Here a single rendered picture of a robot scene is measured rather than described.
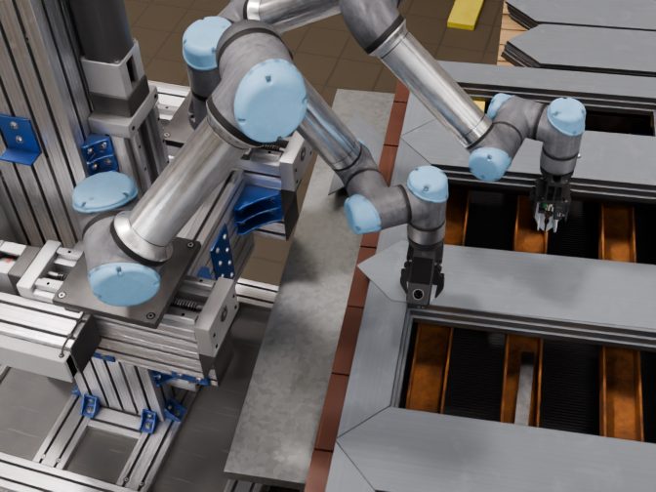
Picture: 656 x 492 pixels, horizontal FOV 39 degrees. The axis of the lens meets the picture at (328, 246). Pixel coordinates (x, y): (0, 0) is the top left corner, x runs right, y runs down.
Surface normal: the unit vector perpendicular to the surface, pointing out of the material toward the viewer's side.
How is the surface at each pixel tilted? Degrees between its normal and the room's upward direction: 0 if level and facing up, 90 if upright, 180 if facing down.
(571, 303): 0
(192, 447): 0
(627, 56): 0
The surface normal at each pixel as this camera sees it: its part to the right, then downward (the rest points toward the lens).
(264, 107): 0.38, 0.60
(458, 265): -0.04, -0.68
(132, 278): 0.21, 0.77
